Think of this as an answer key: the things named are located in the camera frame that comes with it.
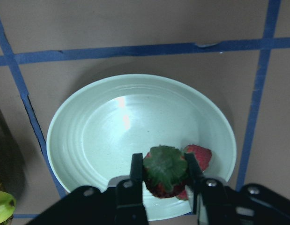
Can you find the light green plate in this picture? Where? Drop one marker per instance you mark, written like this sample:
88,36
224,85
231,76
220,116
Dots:
95,132

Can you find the yellow banana bunch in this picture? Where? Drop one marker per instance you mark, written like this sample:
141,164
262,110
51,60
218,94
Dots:
7,206

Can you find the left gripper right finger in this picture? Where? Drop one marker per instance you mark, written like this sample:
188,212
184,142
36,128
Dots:
253,204

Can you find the red strawberry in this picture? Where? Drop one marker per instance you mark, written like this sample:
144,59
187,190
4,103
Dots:
202,155
165,171
182,196

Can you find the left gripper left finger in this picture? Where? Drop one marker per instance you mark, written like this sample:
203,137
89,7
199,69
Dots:
120,204

